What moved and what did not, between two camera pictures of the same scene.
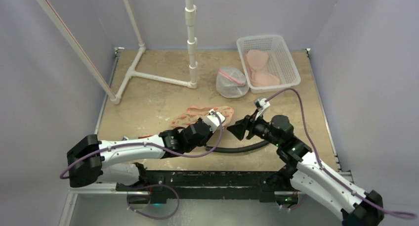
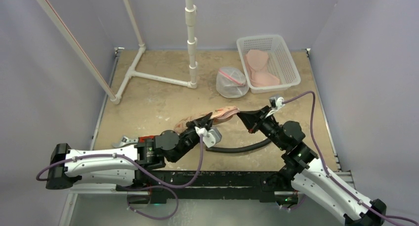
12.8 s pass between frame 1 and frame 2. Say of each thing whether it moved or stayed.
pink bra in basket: stayed
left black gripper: stayed
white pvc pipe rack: stayed
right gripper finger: moved
